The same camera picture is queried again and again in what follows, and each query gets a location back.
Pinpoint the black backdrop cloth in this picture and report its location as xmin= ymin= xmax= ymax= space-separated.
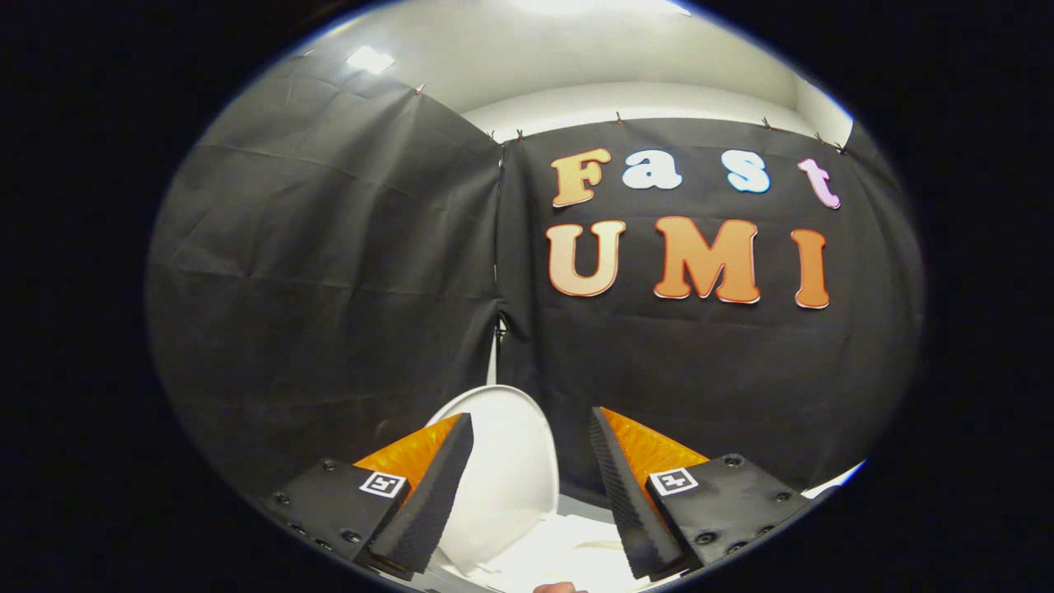
xmin=147 ymin=54 xmax=925 ymax=516

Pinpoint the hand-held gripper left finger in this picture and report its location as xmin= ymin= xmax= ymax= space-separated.
xmin=262 ymin=413 xmax=476 ymax=576

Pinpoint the large ceiling light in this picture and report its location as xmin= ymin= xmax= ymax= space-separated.
xmin=511 ymin=0 xmax=693 ymax=17

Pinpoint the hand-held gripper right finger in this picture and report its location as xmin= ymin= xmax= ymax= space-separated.
xmin=588 ymin=406 xmax=813 ymax=581

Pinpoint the small ceiling light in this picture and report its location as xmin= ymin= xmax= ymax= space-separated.
xmin=346 ymin=45 xmax=396 ymax=76

